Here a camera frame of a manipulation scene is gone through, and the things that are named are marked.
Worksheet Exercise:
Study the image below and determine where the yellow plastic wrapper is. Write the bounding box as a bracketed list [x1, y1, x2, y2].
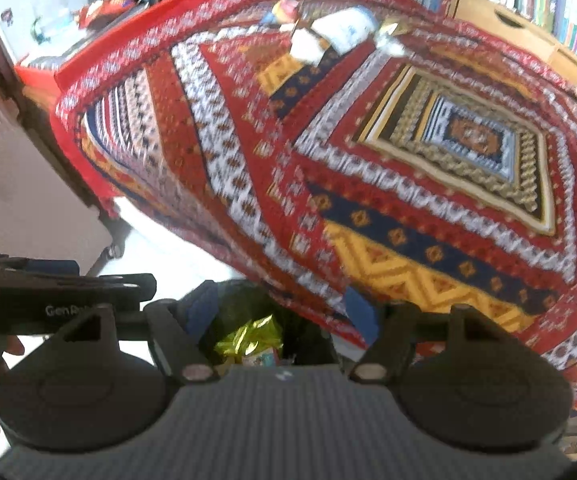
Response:
[213, 315, 284, 356]

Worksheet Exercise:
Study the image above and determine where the small colourful wrapper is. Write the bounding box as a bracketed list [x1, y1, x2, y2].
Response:
[261, 0, 301, 26]

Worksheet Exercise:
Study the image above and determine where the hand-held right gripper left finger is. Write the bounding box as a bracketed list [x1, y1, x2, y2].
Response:
[46, 280, 222, 386]

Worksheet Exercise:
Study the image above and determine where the wooden drawer cabinet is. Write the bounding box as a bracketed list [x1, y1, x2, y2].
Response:
[455, 0, 577, 86]

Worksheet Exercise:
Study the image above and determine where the black bag trash bin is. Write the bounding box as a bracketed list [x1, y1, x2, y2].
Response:
[178, 280, 341, 368]

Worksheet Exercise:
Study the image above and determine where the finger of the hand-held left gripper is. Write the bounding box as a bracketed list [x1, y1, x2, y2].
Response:
[0, 252, 80, 277]
[75, 272, 158, 309]

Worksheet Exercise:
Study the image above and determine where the gold foil wrapper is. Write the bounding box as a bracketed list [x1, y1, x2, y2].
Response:
[375, 15, 411, 41]

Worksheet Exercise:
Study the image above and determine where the white paper wrapper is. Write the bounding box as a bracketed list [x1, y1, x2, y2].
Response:
[288, 27, 331, 63]

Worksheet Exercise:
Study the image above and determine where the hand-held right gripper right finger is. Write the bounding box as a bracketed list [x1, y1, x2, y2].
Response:
[343, 287, 521, 385]

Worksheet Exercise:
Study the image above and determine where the white blue tissue packet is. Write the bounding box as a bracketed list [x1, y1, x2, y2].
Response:
[311, 7, 379, 53]

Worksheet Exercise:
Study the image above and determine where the clear glass cup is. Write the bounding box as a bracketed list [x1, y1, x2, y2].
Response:
[33, 17, 76, 43]

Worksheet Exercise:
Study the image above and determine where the red patterned tablecloth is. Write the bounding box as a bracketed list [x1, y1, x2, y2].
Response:
[51, 0, 577, 413]

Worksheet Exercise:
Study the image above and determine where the red snack packet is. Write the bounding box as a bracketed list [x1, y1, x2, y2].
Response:
[78, 0, 136, 26]

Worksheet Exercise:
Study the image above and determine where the beige ribbed suitcase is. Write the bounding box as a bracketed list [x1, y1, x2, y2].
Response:
[0, 67, 122, 276]

